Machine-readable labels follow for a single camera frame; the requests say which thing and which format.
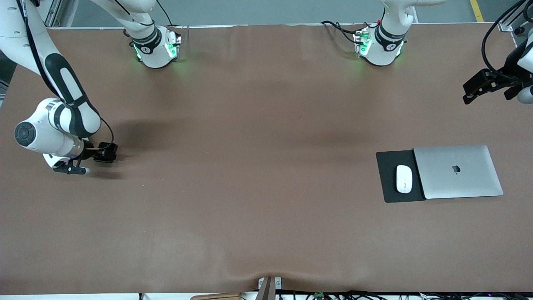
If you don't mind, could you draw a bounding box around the black base cable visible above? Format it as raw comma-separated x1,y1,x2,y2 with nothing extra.
320,20,359,45
333,21,381,32
157,0,174,28

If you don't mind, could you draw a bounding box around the black mouse pad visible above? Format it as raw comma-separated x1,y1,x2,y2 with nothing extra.
376,150,426,203

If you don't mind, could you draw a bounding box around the aluminium frame with diagonal strut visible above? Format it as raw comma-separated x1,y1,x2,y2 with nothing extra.
35,0,64,30

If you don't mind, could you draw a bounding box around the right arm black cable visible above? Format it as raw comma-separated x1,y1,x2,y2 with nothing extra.
16,0,115,150

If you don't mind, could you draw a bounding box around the wooden strip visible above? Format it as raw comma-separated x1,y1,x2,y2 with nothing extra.
191,292,243,300

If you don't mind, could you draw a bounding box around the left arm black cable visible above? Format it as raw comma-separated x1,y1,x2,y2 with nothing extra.
481,0,533,80

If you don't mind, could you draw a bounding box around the silver laptop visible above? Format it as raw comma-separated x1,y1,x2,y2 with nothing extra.
413,145,504,200

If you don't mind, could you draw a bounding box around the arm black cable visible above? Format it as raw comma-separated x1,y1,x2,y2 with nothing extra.
481,0,533,80
16,0,115,150

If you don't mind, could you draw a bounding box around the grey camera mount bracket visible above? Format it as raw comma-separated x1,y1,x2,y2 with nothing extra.
257,276,282,300

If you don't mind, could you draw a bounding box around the aluminium frame corner post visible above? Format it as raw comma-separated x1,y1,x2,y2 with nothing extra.
498,0,533,46

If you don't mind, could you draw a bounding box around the white computer mouse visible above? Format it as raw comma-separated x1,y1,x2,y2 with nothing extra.
396,165,413,194

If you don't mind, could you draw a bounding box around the brown table cover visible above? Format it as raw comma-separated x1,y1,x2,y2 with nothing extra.
0,23,533,295

